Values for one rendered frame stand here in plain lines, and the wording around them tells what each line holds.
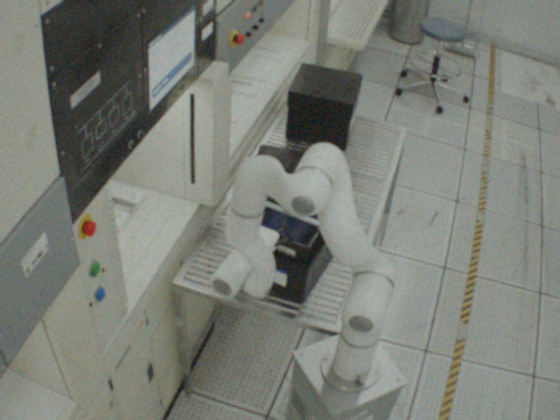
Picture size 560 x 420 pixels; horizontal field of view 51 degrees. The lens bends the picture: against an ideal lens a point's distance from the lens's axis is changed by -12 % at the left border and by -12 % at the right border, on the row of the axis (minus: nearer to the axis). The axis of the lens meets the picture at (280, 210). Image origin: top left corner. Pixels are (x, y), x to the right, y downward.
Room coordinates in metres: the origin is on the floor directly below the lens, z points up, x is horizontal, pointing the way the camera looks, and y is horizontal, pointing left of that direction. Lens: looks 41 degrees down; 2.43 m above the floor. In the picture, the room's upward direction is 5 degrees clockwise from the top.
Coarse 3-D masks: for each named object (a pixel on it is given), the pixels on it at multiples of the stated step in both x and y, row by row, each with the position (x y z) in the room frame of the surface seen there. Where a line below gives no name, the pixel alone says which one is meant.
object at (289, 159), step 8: (264, 152) 2.13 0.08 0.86; (272, 152) 2.14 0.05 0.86; (280, 152) 2.14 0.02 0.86; (288, 152) 2.15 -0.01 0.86; (296, 152) 2.15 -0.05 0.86; (304, 152) 2.16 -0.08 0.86; (280, 160) 2.09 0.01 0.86; (288, 160) 2.07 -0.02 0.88; (296, 160) 2.10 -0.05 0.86; (288, 168) 2.00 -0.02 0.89; (296, 168) 2.04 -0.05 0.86
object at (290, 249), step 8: (272, 200) 1.74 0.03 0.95; (264, 208) 1.69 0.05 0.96; (272, 208) 1.63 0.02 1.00; (280, 208) 1.63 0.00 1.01; (296, 216) 1.60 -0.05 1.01; (304, 216) 1.60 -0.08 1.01; (312, 224) 1.58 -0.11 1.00; (320, 232) 1.60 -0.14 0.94; (288, 240) 1.51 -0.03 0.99; (312, 240) 1.52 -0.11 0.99; (320, 240) 1.62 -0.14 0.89; (280, 248) 1.52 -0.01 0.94; (288, 248) 1.51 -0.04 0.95; (296, 248) 1.50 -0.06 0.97; (304, 248) 1.49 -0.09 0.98; (312, 248) 1.55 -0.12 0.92; (320, 248) 1.62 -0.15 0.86; (280, 256) 1.52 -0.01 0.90; (288, 256) 1.51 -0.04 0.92; (296, 256) 1.50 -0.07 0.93; (304, 256) 1.49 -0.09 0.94; (312, 256) 1.57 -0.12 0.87; (304, 264) 1.50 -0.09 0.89
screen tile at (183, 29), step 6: (192, 18) 1.72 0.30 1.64; (186, 24) 1.68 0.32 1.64; (180, 30) 1.64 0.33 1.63; (186, 30) 1.68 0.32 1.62; (192, 30) 1.72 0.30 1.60; (174, 36) 1.61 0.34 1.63; (180, 36) 1.64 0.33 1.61; (192, 36) 1.72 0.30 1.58; (174, 42) 1.61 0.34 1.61; (186, 42) 1.68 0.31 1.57; (174, 48) 1.61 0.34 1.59; (180, 48) 1.64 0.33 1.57; (186, 48) 1.68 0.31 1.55; (174, 54) 1.61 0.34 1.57; (180, 54) 1.64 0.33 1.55; (174, 60) 1.61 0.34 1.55
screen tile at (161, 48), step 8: (160, 48) 1.52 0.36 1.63; (168, 48) 1.57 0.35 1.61; (152, 56) 1.48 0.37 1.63; (160, 56) 1.53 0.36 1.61; (168, 56) 1.57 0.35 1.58; (152, 64) 1.48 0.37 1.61; (160, 64) 1.52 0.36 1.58; (168, 64) 1.57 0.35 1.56; (152, 72) 1.48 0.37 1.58; (160, 72) 1.52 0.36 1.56; (152, 80) 1.48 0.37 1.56
